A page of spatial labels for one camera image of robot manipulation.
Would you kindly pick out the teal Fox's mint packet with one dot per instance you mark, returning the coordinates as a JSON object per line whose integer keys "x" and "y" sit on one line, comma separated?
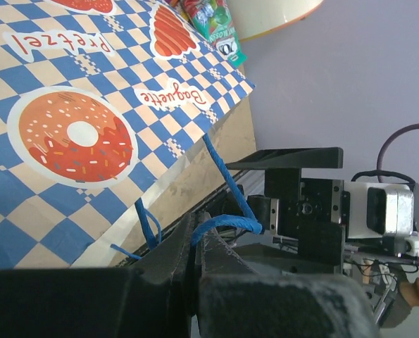
{"x": 213, "y": 20}

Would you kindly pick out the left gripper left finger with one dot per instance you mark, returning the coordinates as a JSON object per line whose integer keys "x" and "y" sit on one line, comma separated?
{"x": 145, "y": 299}

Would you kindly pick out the beige and orange cylinder device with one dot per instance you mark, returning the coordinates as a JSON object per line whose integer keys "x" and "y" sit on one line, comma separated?
{"x": 255, "y": 18}

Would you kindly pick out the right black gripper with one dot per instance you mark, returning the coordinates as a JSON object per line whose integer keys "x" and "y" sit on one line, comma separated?
{"x": 300, "y": 211}

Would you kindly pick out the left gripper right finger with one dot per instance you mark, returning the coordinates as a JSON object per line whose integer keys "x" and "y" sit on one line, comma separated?
{"x": 235, "y": 301}

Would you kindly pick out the blue checkered paper bag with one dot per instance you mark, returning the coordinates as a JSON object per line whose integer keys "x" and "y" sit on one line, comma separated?
{"x": 98, "y": 100}

